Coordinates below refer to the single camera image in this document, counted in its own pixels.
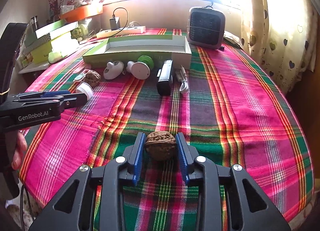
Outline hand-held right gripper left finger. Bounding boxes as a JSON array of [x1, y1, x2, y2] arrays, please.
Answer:
[[29, 132, 146, 231]]

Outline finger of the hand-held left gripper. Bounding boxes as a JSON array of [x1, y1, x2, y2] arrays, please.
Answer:
[[15, 90, 72, 100], [51, 93, 87, 111]]

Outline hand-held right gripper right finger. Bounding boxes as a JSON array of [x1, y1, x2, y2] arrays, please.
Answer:
[[175, 133, 292, 231]]

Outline small white ribbed cap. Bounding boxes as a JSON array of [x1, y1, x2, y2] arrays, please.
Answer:
[[75, 83, 94, 99]]

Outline brown walnut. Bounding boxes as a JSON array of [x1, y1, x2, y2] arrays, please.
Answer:
[[145, 131, 176, 162], [84, 70, 101, 87]]

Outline pink and green clip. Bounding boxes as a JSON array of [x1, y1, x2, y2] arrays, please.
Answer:
[[74, 69, 89, 82]]

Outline white mouse-shaped device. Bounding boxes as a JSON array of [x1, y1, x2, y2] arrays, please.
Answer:
[[103, 61, 125, 80]]

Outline white cable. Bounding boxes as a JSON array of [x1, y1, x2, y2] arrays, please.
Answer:
[[174, 65, 190, 94]]

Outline green and white spool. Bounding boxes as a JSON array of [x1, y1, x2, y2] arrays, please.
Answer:
[[132, 55, 155, 80]]

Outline black rectangular device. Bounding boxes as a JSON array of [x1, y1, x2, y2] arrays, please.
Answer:
[[156, 60, 173, 96]]

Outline green and white cardboard box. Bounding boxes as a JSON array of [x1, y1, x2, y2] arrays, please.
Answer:
[[82, 34, 192, 68]]

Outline person's left hand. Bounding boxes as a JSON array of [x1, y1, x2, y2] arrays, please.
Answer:
[[11, 131, 28, 170]]

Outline white side shelf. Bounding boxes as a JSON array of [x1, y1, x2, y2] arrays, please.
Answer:
[[17, 61, 50, 75]]

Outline green tissue pack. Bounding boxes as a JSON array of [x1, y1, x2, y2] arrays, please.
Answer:
[[48, 51, 67, 63]]

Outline light green boxes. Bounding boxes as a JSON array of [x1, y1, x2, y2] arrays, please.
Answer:
[[21, 32, 78, 67]]

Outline small green carton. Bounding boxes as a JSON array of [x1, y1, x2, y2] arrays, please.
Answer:
[[71, 27, 89, 40]]

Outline glass jar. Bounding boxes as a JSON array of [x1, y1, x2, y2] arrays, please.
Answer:
[[28, 16, 39, 33]]

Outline cream power strip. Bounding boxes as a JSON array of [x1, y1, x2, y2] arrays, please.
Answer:
[[96, 26, 146, 38]]

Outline beige folded cloth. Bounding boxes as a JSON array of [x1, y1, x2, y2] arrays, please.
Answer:
[[224, 31, 244, 48]]

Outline grey portable heater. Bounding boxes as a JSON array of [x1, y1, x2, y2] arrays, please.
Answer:
[[187, 6, 226, 50]]

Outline heart print curtain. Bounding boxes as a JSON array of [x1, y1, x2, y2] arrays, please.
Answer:
[[241, 0, 318, 94]]

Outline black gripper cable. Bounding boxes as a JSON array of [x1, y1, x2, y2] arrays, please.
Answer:
[[19, 185, 34, 221]]

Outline black charger cable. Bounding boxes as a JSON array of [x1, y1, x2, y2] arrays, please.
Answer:
[[112, 8, 129, 30]]

